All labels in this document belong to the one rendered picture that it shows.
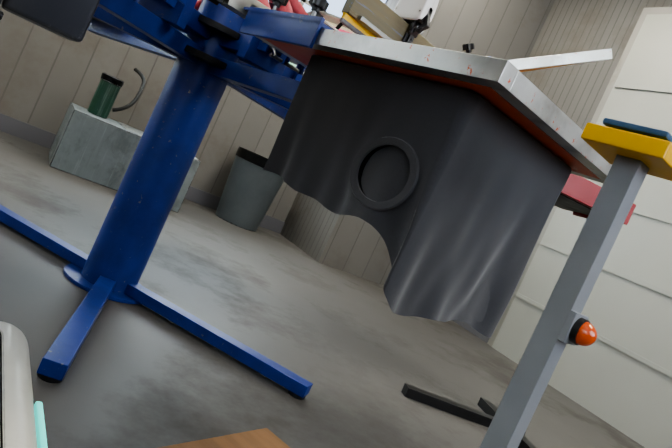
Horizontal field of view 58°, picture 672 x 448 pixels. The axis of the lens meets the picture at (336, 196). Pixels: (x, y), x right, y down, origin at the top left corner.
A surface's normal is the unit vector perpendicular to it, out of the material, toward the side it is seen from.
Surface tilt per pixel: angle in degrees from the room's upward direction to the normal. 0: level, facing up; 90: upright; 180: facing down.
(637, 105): 90
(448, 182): 91
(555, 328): 90
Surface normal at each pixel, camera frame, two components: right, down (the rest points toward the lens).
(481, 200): 0.67, 0.36
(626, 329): -0.78, -0.34
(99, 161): 0.43, 0.22
